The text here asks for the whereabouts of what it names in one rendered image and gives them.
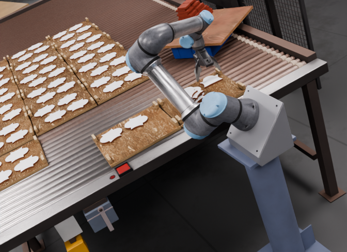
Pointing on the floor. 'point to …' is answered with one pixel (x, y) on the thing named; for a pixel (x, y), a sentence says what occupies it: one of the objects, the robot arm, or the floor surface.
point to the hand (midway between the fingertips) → (209, 77)
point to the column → (275, 205)
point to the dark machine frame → (225, 0)
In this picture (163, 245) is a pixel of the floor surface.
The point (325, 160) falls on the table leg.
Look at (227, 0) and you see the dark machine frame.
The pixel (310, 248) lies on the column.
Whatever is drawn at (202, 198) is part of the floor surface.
